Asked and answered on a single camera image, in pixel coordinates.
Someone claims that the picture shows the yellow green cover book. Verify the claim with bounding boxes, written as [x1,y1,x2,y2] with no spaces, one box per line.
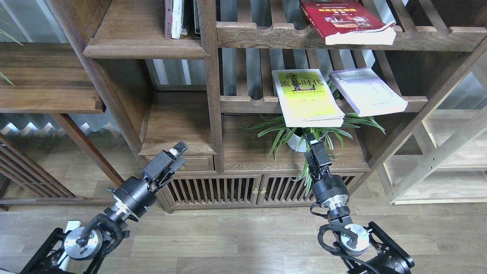
[272,69,345,127]

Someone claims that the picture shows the white plant pot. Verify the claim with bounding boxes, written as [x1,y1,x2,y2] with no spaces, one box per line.
[287,127,311,153]

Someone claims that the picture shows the white spine upright book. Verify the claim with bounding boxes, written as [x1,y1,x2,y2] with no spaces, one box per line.
[171,0,191,39]

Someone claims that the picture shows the pale lavender cover book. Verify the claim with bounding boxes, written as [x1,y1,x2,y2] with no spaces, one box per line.
[329,67,408,116]

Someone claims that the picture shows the dark green upright book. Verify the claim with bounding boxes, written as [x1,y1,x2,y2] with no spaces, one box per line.
[193,0,201,38]

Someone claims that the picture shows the spider plant green leaves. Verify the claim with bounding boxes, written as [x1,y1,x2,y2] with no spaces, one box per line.
[243,81,386,197]

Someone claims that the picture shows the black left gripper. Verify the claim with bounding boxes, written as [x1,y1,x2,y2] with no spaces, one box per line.
[107,142,188,223]

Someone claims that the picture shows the dark wooden bookshelf cabinet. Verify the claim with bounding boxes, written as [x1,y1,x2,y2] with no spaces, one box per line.
[48,0,486,213]

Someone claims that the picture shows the light wooden shelf frame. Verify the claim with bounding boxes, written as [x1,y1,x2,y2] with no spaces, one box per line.
[377,54,487,204]

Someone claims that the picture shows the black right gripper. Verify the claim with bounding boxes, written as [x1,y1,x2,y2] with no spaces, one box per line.
[305,132,349,208]

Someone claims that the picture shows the dark wooden side table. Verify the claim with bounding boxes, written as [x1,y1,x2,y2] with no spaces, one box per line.
[0,42,123,186]

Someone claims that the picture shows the green leaves at left edge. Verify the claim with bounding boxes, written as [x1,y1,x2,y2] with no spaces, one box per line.
[0,29,23,86]

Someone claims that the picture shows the brown spine upright book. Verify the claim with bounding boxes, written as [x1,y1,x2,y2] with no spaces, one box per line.
[164,0,173,40]

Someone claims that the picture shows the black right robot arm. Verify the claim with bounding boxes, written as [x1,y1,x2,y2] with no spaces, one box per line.
[305,133,415,274]

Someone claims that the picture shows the white bar on floor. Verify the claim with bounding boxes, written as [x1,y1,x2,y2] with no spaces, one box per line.
[59,220,81,272]

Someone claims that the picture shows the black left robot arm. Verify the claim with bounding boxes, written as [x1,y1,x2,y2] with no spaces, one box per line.
[21,142,188,274]

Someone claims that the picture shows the red cover book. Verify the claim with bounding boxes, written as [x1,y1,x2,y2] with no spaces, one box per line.
[300,0,396,45]

